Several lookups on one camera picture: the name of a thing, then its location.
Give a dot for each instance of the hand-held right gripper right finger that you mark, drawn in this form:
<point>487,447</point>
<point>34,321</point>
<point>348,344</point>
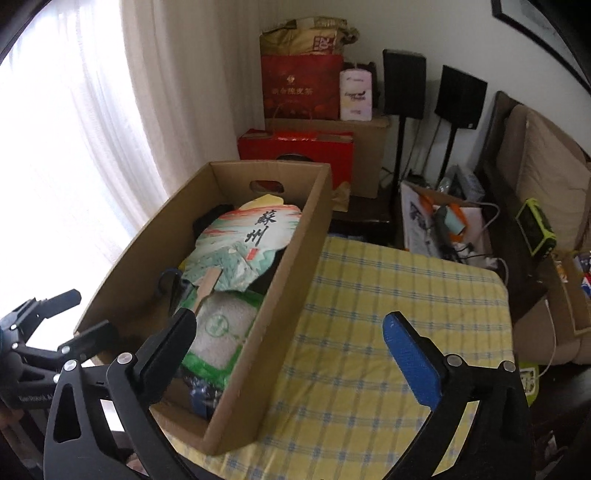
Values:
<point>411,360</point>

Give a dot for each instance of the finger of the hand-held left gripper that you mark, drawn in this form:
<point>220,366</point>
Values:
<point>55,302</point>
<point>92,339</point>

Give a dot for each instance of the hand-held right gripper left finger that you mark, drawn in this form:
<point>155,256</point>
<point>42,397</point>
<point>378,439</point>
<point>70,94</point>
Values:
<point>171,341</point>

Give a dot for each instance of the green wet wipes pack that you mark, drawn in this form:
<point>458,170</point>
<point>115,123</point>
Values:
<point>221,332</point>

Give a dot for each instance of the brown cardboard box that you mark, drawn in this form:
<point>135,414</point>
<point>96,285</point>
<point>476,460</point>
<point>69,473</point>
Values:
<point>286,300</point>

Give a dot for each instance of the printed paper hand fan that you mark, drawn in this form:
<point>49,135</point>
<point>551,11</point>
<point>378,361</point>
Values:
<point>249,240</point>

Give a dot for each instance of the black plastic object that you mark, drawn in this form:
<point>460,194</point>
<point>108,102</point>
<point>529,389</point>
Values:
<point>217,214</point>

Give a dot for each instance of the dark blue patterned packet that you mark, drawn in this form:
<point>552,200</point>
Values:
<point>201,397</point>

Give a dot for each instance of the yellow checked tablecloth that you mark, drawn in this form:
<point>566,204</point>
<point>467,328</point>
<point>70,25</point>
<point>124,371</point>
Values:
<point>369,277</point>

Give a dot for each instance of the green yellow packet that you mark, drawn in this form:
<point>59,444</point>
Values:
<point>529,385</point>

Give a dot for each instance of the brown sofa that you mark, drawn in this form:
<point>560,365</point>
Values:
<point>531,337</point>

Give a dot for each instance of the white paper bag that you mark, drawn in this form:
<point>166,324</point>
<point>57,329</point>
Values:
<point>415,221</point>

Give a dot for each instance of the orange teal gadget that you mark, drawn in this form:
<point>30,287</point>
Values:
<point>450,221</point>

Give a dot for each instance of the shallow cardboard snack box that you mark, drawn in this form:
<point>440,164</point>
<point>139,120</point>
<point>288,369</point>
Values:
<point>565,309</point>

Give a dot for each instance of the brown paper bag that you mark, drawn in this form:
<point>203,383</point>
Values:
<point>341,198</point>

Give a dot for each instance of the green black radio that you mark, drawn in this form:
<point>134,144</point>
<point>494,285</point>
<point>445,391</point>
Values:
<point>538,228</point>

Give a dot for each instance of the black speaker stand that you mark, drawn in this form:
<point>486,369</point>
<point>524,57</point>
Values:
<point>398,175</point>
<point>448,152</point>

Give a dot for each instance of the grey white box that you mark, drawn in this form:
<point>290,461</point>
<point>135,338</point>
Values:
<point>464,182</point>

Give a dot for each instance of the white sheer curtain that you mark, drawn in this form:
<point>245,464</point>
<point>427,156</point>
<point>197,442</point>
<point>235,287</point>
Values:
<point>92,115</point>

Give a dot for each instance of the pile of snack packets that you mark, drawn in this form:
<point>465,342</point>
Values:
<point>584,277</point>

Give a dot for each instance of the large closed cardboard box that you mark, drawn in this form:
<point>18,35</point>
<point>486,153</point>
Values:
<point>369,157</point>

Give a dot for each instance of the red gift box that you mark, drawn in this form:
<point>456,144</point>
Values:
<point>295,147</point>

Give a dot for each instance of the large tan cushion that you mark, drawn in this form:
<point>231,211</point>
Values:
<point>554,175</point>

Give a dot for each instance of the black speaker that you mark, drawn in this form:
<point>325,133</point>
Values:
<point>461,97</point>
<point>404,83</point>

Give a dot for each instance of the pink white tissue pack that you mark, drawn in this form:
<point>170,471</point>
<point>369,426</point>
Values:
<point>355,94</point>

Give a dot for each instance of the red gift bag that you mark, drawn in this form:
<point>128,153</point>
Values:
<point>300,87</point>

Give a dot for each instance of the gold paper bag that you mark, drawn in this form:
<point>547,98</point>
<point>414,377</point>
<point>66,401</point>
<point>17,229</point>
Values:
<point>295,41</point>

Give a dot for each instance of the framed wall painting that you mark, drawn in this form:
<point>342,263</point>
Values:
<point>554,27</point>

